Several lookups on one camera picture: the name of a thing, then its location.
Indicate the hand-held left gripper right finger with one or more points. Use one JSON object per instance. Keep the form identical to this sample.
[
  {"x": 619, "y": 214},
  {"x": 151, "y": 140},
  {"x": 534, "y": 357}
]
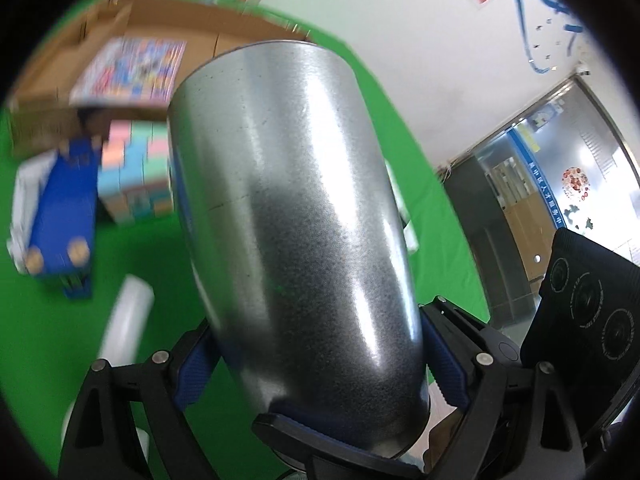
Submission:
[{"x": 446, "y": 360}]

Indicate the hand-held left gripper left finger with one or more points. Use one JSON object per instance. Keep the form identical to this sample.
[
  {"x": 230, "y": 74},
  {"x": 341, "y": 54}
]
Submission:
[{"x": 195, "y": 366}]

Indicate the white cylinder tube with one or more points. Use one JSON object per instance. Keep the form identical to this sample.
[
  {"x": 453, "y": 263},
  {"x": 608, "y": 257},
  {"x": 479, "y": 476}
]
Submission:
[{"x": 127, "y": 315}]

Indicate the stainless steel cup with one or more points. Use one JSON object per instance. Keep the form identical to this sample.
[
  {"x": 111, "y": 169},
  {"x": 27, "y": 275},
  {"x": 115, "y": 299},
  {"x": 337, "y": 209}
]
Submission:
[{"x": 300, "y": 220}]

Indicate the pastel puzzle cube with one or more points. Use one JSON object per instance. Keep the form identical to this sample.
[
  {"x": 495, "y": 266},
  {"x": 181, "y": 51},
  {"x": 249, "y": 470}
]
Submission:
[{"x": 137, "y": 175}]

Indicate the blue box with tan circles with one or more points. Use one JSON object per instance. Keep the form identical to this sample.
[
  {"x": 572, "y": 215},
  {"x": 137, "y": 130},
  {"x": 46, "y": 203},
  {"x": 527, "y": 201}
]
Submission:
[{"x": 65, "y": 210}]

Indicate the brown cardboard box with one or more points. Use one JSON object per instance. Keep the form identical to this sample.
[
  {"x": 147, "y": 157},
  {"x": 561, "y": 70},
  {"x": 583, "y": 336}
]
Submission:
[{"x": 200, "y": 25}]

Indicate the glass door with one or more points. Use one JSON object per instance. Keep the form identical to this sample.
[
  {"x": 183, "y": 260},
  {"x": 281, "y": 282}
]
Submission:
[{"x": 530, "y": 220}]

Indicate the red round door sticker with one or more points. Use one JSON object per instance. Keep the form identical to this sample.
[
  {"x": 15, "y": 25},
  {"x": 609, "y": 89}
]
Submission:
[{"x": 575, "y": 182}]

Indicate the green tablecloth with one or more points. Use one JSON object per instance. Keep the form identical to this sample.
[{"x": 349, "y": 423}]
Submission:
[{"x": 150, "y": 250}]

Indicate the white paper sheet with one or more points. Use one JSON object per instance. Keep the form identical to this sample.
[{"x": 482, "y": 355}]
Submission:
[{"x": 410, "y": 237}]

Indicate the blue door banner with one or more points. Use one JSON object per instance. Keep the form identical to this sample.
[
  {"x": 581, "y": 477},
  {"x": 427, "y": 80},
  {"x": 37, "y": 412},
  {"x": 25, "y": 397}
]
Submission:
[{"x": 542, "y": 175}]

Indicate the colourful printed book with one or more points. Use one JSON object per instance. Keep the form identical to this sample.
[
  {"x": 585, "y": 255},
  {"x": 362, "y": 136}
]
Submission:
[{"x": 130, "y": 70}]

